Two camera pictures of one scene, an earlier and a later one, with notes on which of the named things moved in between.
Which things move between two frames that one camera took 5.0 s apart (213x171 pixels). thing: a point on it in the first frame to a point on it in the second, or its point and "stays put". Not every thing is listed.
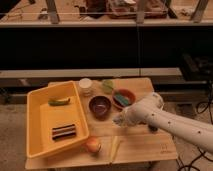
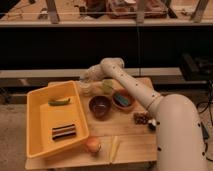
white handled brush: [152, 128] stays put
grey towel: [117, 119] to [86, 77]
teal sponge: [119, 98] stays put
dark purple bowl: [100, 106] stays put
